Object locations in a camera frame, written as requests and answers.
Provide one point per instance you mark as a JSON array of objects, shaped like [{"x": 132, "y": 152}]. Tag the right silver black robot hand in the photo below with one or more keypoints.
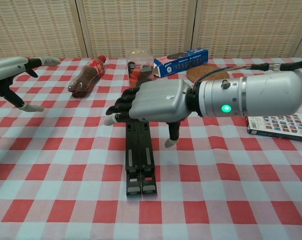
[{"x": 158, "y": 100}]

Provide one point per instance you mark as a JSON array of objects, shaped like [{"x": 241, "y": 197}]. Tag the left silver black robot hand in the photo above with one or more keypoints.
[{"x": 6, "y": 67}]

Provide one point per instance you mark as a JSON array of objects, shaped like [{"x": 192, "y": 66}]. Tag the black folding laptop stand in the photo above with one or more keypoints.
[{"x": 140, "y": 160}]

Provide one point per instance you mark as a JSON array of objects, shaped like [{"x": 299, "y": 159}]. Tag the clear plastic snack box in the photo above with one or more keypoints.
[{"x": 140, "y": 67}]

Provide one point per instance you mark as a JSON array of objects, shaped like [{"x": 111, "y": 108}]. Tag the blue Oreo cookie box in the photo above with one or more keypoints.
[{"x": 180, "y": 63}]

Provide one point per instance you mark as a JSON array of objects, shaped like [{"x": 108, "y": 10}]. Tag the round woven rattan coaster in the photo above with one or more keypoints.
[{"x": 203, "y": 73}]

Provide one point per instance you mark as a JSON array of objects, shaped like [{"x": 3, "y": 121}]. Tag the cola bottle with red label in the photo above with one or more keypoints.
[{"x": 87, "y": 73}]

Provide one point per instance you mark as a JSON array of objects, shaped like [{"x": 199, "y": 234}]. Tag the woven bamboo folding screen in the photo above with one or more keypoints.
[{"x": 140, "y": 25}]

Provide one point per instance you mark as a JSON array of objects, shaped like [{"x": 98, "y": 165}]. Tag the red white checkered tablecloth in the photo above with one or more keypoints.
[{"x": 66, "y": 212}]

